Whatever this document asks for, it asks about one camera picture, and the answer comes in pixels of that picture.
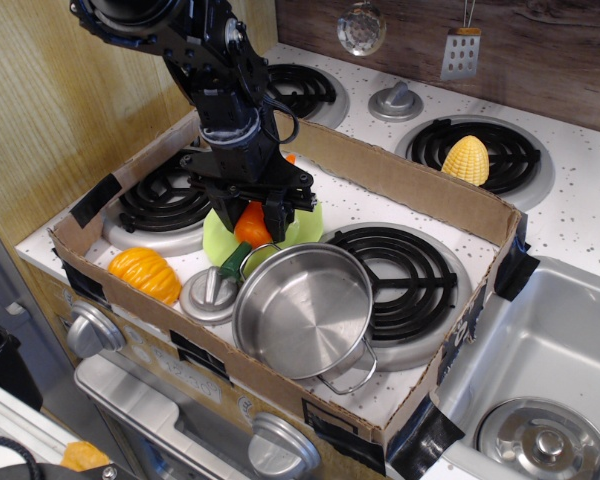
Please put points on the front left black burner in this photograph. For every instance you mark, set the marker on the front left black burner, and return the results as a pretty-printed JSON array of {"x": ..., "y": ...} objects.
[{"x": 163, "y": 211}]

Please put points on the black burner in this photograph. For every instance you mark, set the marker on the black burner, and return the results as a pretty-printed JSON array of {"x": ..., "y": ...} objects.
[
  {"x": 163, "y": 211},
  {"x": 310, "y": 93},
  {"x": 419, "y": 286},
  {"x": 521, "y": 169}
]

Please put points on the oven knob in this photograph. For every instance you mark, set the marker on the oven knob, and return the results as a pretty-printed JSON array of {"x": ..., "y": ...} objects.
[
  {"x": 92, "y": 331},
  {"x": 277, "y": 450}
]

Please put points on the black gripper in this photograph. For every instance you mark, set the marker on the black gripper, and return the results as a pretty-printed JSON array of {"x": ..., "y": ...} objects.
[{"x": 243, "y": 165}]

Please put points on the cardboard fence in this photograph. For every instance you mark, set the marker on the cardboard fence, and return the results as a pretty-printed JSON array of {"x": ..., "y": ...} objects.
[{"x": 354, "y": 442}]

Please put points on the silver sink basin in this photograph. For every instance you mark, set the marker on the silver sink basin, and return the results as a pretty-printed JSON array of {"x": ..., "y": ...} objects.
[{"x": 544, "y": 343}]

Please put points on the light green plate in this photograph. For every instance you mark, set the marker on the light green plate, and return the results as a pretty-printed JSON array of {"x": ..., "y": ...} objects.
[{"x": 306, "y": 227}]

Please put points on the hanging metal strainer ladle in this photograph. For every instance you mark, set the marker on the hanging metal strainer ladle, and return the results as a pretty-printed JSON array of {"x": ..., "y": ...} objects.
[{"x": 361, "y": 29}]

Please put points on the orange toy carrot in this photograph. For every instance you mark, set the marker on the orange toy carrot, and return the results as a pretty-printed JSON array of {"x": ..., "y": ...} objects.
[{"x": 249, "y": 234}]

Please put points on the metal lid in sink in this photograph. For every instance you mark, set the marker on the metal lid in sink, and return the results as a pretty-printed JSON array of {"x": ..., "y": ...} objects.
[{"x": 540, "y": 439}]

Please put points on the back right black burner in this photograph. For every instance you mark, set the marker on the back right black burner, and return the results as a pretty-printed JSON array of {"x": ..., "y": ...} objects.
[{"x": 521, "y": 169}]

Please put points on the back left black burner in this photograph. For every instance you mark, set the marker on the back left black burner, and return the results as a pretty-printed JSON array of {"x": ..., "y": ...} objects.
[{"x": 310, "y": 93}]

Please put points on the orange object bottom left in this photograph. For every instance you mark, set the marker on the orange object bottom left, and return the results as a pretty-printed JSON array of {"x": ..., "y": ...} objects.
[{"x": 81, "y": 456}]

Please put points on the silver stove knob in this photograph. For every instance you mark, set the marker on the silver stove knob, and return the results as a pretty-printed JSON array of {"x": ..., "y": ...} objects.
[
  {"x": 396, "y": 104},
  {"x": 208, "y": 297}
]

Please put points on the stainless steel pot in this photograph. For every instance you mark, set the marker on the stainless steel pot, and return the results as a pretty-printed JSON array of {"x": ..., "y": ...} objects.
[{"x": 305, "y": 312}]

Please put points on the orange toy pumpkin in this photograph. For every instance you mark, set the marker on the orange toy pumpkin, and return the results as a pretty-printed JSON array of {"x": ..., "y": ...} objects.
[{"x": 147, "y": 271}]

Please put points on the silver stove knob back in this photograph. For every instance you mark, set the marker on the silver stove knob back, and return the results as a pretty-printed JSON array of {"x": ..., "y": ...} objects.
[{"x": 396, "y": 104}]

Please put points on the left oven knob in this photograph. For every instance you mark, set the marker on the left oven knob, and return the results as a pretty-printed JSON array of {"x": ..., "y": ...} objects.
[{"x": 92, "y": 331}]

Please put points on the right oven knob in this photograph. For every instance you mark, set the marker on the right oven knob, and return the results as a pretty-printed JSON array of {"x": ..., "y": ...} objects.
[{"x": 277, "y": 450}]

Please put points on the front right black burner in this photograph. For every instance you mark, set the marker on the front right black burner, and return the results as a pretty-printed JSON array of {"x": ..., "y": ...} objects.
[{"x": 419, "y": 286}]

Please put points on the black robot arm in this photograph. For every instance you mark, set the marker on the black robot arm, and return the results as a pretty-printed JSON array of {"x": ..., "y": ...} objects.
[{"x": 208, "y": 54}]

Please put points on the silver stove knob front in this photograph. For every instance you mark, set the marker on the silver stove knob front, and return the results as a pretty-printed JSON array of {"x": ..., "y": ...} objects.
[{"x": 208, "y": 297}]

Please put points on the hanging metal spatula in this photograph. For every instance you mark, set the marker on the hanging metal spatula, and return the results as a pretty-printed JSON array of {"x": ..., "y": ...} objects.
[{"x": 462, "y": 48}]

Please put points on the yellow toy corn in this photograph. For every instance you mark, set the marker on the yellow toy corn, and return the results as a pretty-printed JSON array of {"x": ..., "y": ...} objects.
[{"x": 468, "y": 160}]

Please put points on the silver oven door handle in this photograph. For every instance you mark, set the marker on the silver oven door handle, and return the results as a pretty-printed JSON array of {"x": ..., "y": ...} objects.
[{"x": 171, "y": 435}]

